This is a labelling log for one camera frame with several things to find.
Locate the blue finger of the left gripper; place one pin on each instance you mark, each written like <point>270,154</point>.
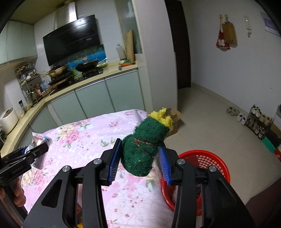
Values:
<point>25,149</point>
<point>35,155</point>

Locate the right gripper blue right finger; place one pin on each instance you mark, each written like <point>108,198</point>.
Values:
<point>165,163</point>

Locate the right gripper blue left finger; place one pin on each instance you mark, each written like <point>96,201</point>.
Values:
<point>115,155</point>

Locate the green yellow scouring sponge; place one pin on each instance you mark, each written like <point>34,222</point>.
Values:
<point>141,146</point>

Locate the kitchen counter cabinets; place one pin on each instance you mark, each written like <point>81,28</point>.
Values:
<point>112,91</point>

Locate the person's left hand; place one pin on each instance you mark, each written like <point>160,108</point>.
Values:
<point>19,198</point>

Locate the red plastic mesh basket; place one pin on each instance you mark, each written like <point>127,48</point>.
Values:
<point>201,160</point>

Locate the white rice cooker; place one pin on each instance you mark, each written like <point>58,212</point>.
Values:
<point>9,120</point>

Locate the pink floral tablecloth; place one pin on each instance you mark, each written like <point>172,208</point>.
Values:
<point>82,197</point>

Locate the cardboard box on floor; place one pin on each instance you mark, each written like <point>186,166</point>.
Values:
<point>175,116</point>

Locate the metal spice rack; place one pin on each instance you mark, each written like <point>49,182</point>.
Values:
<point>30,83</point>

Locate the beige slippers pair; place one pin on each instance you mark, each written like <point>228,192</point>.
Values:
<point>232,111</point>

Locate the white sneakers pair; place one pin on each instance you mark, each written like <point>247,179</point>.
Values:
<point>241,118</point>

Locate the black wok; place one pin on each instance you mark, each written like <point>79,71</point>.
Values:
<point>87,66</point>

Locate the black shoe rack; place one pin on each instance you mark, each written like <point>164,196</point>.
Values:
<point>258,122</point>

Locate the white plastic bottle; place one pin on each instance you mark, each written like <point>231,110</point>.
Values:
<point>121,52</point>

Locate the stack of shoe boxes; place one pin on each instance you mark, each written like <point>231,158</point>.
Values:
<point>272,136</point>

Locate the wooden cutting board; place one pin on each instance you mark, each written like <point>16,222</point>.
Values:
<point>129,46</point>

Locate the black range hood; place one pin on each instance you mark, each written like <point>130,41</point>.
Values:
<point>71,38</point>

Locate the red hanging decoration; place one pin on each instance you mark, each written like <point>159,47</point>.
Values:
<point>221,43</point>

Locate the brown hanging paper bag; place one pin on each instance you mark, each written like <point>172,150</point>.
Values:
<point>229,32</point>

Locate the white intercom phone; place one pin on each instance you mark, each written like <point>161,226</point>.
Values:
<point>248,26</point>

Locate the wall electrical panel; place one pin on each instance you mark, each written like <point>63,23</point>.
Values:
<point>269,25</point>

